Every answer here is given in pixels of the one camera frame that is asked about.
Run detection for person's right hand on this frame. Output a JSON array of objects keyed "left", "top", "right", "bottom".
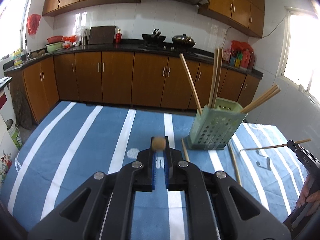
[{"left": 296, "top": 174, "right": 319, "bottom": 209}]

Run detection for red basin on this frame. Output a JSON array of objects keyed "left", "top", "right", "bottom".
[{"left": 47, "top": 35, "right": 63, "bottom": 44}]

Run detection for dark cutting board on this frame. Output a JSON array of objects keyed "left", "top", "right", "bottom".
[{"left": 88, "top": 25, "right": 116, "bottom": 45}]

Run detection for white paint bucket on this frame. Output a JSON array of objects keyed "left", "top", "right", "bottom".
[{"left": 5, "top": 119, "right": 23, "bottom": 150}]

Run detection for wooden chopstick left group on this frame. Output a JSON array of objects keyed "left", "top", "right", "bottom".
[
  {"left": 208, "top": 48, "right": 220, "bottom": 108},
  {"left": 212, "top": 47, "right": 223, "bottom": 108},
  {"left": 180, "top": 53, "right": 202, "bottom": 115}
]

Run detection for blue striped tablecloth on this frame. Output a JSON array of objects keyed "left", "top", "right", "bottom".
[{"left": 0, "top": 100, "right": 316, "bottom": 240}]

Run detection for red plastic bag hanging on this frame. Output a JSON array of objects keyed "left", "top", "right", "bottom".
[{"left": 27, "top": 14, "right": 41, "bottom": 36}]

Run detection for green perforated utensil holder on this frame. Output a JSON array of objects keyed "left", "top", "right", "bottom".
[{"left": 186, "top": 98, "right": 247, "bottom": 150}]

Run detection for black kitchen countertop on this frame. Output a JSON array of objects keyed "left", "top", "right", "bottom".
[{"left": 2, "top": 38, "right": 264, "bottom": 78}]

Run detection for black wok with lid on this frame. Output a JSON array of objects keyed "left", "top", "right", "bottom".
[{"left": 171, "top": 34, "right": 196, "bottom": 49}]

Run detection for red bottle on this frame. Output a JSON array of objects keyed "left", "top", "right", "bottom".
[{"left": 116, "top": 29, "right": 122, "bottom": 44}]

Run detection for black wok with handle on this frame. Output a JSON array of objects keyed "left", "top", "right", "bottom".
[{"left": 142, "top": 29, "right": 167, "bottom": 45}]

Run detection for red bag on condiments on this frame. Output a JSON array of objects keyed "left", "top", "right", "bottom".
[{"left": 231, "top": 40, "right": 254, "bottom": 53}]

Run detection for green basin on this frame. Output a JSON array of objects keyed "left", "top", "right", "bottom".
[{"left": 46, "top": 42, "right": 63, "bottom": 53}]

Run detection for yellow detergent bottle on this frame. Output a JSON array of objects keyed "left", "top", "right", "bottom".
[{"left": 12, "top": 48, "right": 23, "bottom": 66}]

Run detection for brown lower kitchen cabinets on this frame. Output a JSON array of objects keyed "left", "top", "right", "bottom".
[{"left": 4, "top": 51, "right": 262, "bottom": 124}]

